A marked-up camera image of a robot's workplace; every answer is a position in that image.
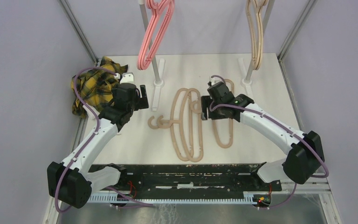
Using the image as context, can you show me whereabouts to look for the beige hanger with left hook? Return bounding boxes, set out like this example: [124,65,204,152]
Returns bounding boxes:
[147,88,204,163]

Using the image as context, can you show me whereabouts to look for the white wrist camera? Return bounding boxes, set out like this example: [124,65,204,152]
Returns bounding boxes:
[208,78,221,87]
[114,72,135,84]

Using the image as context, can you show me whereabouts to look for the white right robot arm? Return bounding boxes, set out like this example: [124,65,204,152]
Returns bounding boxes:
[201,80,329,190]

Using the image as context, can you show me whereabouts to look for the white rack foot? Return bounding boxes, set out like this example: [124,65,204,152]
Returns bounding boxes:
[237,57,254,99]
[151,58,165,112]

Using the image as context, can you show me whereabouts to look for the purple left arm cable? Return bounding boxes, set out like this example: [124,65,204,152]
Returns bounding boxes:
[54,67,119,213]

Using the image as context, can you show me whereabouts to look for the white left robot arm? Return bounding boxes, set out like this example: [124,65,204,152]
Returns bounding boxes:
[47,83,149,213]

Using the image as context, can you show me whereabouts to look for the white slotted cable duct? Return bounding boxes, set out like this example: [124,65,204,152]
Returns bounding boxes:
[88,191,259,205]

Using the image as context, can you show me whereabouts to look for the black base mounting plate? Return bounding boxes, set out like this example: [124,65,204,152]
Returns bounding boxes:
[110,163,282,200]

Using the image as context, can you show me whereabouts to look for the pink hanger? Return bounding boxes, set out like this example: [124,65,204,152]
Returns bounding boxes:
[143,0,176,69]
[137,0,165,70]
[140,0,172,70]

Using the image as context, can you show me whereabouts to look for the left white rack foot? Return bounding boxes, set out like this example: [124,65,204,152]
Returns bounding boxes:
[151,58,165,112]

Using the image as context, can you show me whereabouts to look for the left grey rack pole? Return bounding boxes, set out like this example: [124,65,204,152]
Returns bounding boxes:
[138,0,162,85]

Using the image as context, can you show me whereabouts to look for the beige hanger right on table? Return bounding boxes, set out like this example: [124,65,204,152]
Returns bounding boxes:
[190,78,235,149]

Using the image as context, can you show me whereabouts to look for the right white rack foot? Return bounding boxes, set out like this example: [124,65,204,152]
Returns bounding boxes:
[237,57,254,99]

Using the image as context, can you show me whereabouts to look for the beige hanger hung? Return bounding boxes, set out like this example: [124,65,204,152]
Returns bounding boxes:
[245,0,257,65]
[251,0,269,70]

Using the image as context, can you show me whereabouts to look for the beige hanger bottom large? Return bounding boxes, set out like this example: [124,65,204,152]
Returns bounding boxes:
[157,88,205,162]

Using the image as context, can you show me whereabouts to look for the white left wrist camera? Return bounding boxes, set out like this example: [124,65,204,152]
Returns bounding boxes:
[114,72,135,84]

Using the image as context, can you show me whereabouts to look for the grey rack pole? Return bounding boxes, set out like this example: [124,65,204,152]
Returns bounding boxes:
[138,0,162,85]
[244,0,275,84]

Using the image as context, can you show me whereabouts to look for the yellow plaid shirt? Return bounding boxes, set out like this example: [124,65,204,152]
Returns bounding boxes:
[71,56,128,112]

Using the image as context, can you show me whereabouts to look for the right grey rack pole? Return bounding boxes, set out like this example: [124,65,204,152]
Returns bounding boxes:
[244,0,275,84]

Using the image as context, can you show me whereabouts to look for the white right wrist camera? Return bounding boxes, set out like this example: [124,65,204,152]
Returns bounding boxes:
[208,78,221,87]

